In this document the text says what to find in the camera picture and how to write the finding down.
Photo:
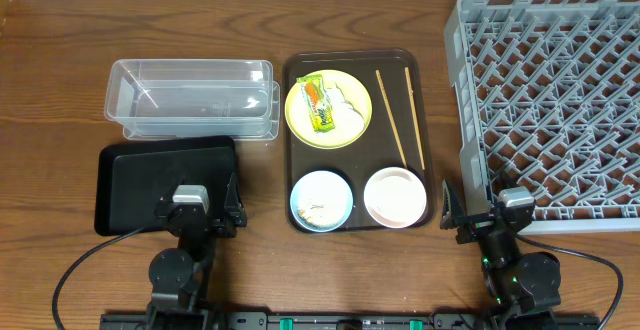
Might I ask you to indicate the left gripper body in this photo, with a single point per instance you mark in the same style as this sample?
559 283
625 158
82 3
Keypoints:
201 221

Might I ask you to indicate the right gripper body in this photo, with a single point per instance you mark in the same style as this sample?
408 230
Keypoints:
482 222

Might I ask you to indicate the pink bowl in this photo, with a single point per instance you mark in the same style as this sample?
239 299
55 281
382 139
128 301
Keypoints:
395 198

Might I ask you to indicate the food scraps rice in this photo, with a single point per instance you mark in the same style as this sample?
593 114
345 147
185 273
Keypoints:
319 212

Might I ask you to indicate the light blue bowl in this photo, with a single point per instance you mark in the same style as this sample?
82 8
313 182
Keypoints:
326 185

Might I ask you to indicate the green snack wrapper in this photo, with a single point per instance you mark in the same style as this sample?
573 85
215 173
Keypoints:
318 103

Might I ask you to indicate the white tissue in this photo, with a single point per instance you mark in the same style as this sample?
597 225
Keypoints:
345 113

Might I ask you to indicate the yellow plate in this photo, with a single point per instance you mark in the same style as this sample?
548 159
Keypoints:
298 120

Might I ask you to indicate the wooden chopstick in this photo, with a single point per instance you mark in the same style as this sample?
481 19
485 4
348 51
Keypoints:
417 133
391 117

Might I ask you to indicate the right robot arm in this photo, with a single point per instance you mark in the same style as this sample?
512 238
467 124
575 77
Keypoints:
526 286

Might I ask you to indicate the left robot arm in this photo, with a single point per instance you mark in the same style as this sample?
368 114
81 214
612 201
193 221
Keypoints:
180 275

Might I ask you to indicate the grey dishwasher rack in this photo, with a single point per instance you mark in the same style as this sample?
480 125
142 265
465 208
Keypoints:
548 94

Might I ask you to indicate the black tray bin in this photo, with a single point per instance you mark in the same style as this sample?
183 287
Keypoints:
133 177

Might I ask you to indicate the brown serving tray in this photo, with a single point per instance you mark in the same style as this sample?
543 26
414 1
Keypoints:
376 148

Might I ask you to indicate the clear plastic bin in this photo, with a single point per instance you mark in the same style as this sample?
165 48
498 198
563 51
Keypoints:
160 99

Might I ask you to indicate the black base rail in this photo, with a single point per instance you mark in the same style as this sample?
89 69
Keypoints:
262 321

